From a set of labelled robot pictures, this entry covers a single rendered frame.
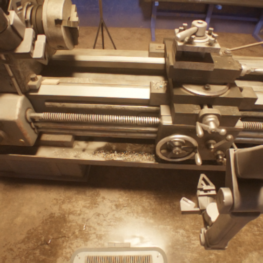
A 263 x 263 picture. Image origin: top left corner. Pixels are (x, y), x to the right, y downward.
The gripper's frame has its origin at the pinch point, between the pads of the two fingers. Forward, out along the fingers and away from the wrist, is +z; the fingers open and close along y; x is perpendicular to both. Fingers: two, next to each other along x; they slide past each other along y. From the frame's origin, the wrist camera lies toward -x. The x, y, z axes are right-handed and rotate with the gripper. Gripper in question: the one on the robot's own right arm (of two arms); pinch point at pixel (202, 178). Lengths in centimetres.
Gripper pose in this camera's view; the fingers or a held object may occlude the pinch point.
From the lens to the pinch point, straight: 91.3
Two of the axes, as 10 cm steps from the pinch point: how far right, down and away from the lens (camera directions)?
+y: 1.8, 6.6, 7.3
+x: 9.8, -0.8, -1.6
